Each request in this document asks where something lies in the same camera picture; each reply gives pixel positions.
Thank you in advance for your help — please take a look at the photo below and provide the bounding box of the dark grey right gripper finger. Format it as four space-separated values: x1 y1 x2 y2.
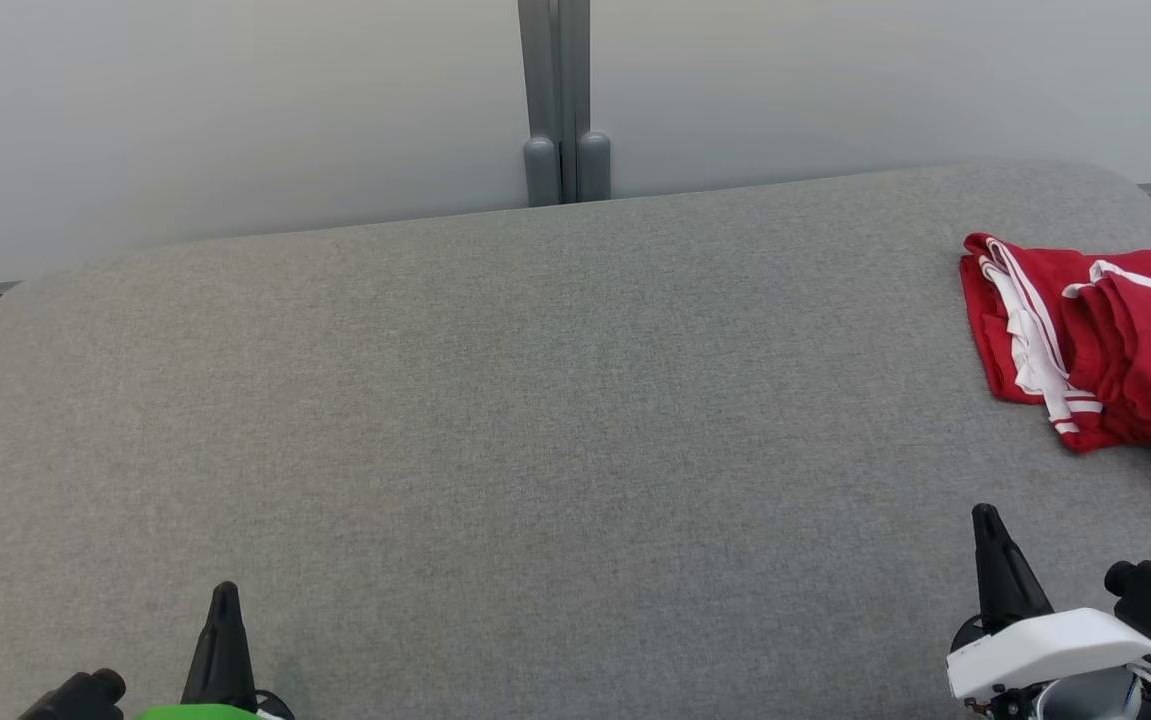
971 502 1055 634

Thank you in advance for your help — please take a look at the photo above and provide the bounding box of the grey partition post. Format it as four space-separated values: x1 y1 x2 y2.
517 0 614 208

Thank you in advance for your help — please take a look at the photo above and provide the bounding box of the grey fabric sofa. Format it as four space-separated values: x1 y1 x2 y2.
0 160 1151 720

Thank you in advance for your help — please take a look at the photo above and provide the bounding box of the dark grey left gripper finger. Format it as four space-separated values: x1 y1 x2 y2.
181 581 260 710

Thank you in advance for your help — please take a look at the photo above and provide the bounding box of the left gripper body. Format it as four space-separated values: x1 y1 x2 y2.
134 703 273 720

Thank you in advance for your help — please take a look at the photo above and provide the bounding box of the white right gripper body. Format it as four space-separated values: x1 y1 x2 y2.
946 607 1151 720

